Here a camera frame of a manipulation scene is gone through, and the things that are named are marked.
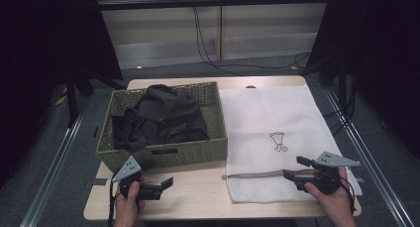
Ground person's left hand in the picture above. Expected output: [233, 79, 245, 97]
[113, 179, 147, 227]

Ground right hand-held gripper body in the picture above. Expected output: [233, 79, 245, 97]
[309, 151, 362, 195]

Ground white mesh laundry bag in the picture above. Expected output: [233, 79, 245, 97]
[218, 84, 364, 204]

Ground green woven basket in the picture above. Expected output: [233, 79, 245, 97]
[95, 80, 229, 174]

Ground person's right hand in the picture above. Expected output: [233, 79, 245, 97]
[303, 167, 358, 223]

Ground metal floor rail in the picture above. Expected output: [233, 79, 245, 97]
[322, 86, 416, 227]
[19, 109, 87, 227]

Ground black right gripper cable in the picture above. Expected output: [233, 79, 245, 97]
[339, 179, 357, 216]

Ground black curtain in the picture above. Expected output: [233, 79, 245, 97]
[0, 0, 124, 188]
[306, 0, 420, 161]

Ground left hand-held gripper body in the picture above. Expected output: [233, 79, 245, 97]
[111, 155, 157, 201]

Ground black horizontal bar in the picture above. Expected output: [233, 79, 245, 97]
[97, 0, 332, 11]

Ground thin black floor cables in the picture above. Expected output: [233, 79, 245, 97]
[322, 77, 357, 137]

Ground black hooded garment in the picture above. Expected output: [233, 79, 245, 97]
[110, 83, 211, 153]

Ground black metal stand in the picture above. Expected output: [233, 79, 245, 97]
[337, 62, 351, 117]
[64, 65, 128, 128]

